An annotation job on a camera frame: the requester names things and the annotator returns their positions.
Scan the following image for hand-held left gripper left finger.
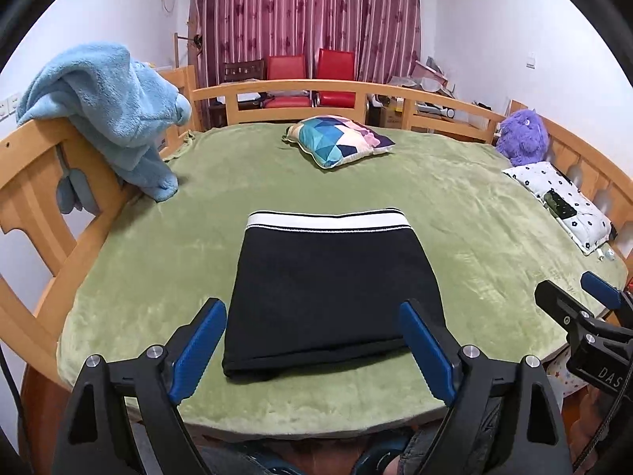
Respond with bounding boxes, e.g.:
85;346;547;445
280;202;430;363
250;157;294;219
52;298;228;475

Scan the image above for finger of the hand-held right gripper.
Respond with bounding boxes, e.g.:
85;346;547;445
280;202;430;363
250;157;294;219
581;271;633;317
534;279;603;343

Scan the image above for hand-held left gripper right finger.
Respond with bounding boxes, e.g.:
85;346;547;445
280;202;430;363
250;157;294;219
398;299;572;475

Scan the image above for black pants with white stripe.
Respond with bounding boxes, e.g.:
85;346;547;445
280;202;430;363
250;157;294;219
221;206;448;383

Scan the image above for star print bed sheet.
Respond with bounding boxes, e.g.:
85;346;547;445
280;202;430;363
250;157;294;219
548;355;585;397

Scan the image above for white flower print pillow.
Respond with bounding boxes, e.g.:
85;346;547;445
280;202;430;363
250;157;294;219
502;161;614;257

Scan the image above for green fleece blanket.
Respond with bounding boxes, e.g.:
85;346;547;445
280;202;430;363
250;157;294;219
55;126;630;441

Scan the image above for purple plush toy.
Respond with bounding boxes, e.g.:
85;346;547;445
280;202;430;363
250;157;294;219
495;109;549;167

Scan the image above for grey blue hanging cloth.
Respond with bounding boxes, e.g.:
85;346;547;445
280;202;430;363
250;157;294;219
58;165;98;215

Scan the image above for white grey appliance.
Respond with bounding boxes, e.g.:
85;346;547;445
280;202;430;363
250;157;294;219
414;100;457;120

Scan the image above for geometric patterned pillow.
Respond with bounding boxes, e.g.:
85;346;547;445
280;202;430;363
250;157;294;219
283;115;396;170

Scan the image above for cardboard box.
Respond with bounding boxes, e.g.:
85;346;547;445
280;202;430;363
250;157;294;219
378;105;405;128

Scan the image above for light blue fleece blanket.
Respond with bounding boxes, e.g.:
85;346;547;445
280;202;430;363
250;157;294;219
16;42;193;203

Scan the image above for dark wooden chair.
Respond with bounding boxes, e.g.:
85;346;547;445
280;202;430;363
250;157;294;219
222;59;267;110

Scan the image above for red chair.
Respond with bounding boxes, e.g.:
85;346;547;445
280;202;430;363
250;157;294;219
266;54;315;110
315;48;358;108

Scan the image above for wooden coat stand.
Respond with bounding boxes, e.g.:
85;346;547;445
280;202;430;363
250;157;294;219
173;32;205;67

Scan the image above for maroon striped curtain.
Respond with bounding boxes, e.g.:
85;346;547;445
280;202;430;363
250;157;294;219
190;0;422;85

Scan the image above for black braided cable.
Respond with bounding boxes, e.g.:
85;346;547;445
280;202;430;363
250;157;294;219
574;390;631;472

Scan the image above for wooden bed frame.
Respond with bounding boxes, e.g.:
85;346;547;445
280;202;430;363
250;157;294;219
0;66;633;475

